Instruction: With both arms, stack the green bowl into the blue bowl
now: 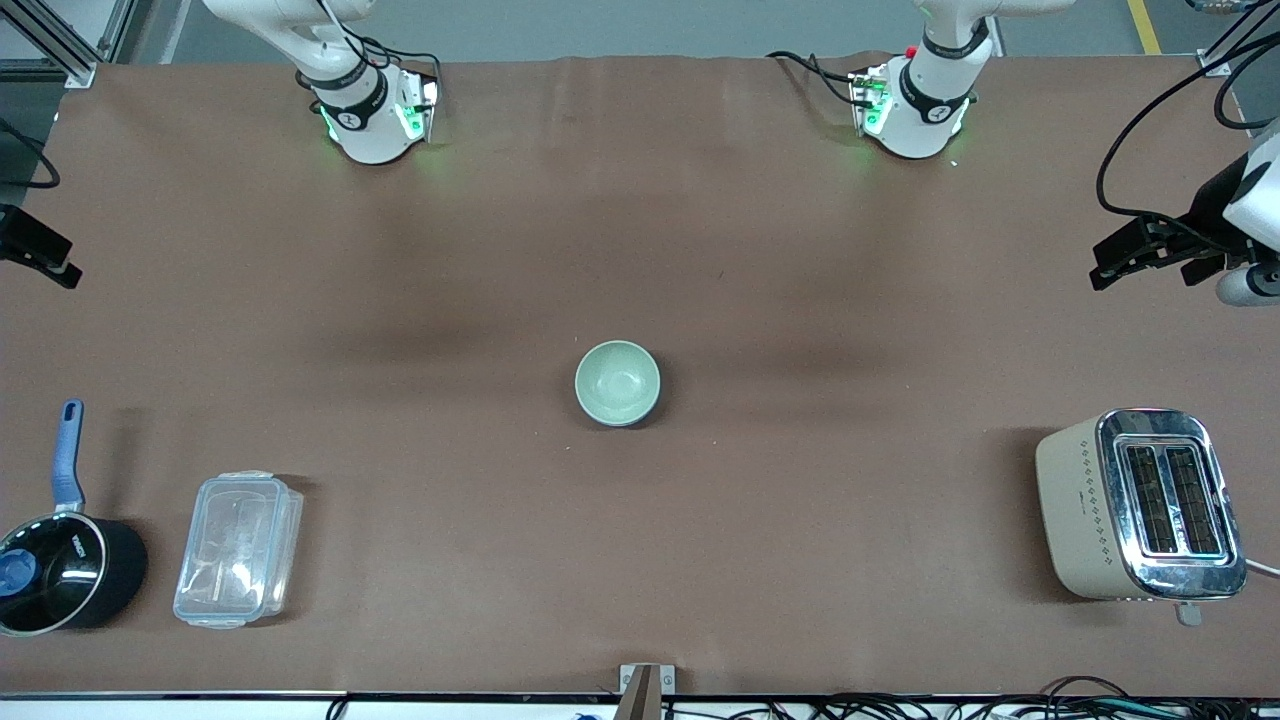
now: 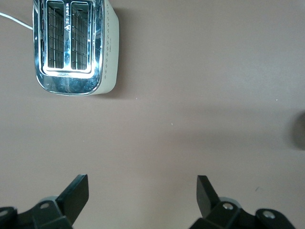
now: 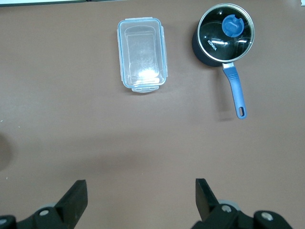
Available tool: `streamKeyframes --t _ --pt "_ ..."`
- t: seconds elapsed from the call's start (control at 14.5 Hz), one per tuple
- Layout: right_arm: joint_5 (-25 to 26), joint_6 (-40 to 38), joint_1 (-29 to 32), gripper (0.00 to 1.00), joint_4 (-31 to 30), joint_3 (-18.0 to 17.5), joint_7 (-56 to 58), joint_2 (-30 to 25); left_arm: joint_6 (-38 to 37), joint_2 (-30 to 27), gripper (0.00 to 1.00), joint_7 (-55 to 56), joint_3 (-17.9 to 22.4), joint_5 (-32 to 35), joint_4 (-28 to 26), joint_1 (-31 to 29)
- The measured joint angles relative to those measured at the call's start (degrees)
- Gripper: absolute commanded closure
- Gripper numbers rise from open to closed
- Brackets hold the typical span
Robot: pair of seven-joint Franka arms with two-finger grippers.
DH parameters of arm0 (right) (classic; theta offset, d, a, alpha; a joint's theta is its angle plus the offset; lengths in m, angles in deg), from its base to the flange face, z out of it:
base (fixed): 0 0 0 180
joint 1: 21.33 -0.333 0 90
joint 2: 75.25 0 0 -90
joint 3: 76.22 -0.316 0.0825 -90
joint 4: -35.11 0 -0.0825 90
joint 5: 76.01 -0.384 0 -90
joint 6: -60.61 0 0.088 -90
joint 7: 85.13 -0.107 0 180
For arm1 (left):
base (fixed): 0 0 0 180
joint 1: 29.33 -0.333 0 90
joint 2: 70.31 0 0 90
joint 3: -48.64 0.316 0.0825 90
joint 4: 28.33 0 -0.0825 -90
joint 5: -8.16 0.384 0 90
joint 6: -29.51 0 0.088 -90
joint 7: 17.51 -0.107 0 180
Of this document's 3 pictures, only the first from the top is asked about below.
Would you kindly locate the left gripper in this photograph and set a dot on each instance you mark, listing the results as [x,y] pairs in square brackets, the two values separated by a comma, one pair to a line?
[1203,228]

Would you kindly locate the green bowl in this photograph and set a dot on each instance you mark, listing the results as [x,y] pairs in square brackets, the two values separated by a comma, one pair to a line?
[617,380]

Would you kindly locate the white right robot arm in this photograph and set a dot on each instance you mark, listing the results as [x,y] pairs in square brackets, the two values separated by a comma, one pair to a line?
[370,130]

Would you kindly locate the beige chrome toaster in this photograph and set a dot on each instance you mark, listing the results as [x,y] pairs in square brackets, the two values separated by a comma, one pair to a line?
[1075,520]

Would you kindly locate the glass lid with blue knob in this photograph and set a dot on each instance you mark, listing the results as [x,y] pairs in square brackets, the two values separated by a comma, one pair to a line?
[62,592]

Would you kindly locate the clear plastic food container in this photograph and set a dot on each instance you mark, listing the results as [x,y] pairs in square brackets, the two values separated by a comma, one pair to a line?
[238,550]

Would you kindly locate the brown table cover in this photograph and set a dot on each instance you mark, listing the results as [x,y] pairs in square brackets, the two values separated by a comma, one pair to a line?
[640,250]

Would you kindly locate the aluminium frame profile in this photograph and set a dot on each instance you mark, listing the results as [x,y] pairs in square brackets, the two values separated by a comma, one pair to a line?
[80,72]
[1215,62]

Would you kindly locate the base plate with green light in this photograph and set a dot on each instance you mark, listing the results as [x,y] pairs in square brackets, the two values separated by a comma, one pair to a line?
[418,110]
[870,100]

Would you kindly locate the grey metal mount bracket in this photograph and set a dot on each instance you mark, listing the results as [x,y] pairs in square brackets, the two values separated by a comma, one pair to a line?
[667,680]

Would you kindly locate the brown post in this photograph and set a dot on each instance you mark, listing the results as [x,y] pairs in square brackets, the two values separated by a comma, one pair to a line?
[640,702]

